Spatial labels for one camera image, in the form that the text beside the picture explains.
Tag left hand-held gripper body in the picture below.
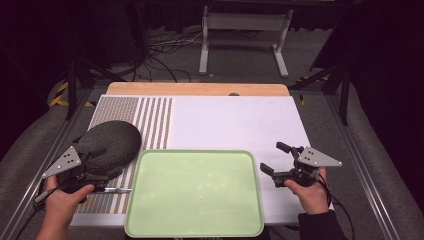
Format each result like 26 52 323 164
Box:
42 145 111 194

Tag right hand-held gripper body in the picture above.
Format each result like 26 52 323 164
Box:
272 145 343 189

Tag dark green knit hat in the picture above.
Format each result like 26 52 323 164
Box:
72 120 143 176

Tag person's right hand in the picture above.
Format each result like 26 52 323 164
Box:
283 166 331 216

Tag person's left hand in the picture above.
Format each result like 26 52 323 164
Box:
42 175 96 232

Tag small silver metal tool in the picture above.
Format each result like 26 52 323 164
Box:
95 187 133 195

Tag striped white mat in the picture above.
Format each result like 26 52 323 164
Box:
69 94 335 228

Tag yellow black floor tape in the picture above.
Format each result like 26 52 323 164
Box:
48 81 96 108

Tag black metal stand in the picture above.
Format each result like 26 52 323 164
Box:
287 62 352 127
64 55 128 122

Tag striped woven placemat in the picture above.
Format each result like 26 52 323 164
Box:
74 95 175 215

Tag light green plastic tray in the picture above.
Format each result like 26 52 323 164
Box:
123 148 266 239

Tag aluminium rail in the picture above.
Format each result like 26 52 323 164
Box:
324 94 402 240
0 89 95 240

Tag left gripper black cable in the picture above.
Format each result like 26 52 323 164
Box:
13 185 62 240

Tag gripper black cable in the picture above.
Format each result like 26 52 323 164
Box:
315 173 356 240
13 185 62 240

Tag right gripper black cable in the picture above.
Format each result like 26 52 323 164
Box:
315 173 356 240

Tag black floor cables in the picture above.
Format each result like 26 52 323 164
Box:
130 29 205 84

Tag white metal table frame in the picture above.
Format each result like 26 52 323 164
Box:
198 4 295 79

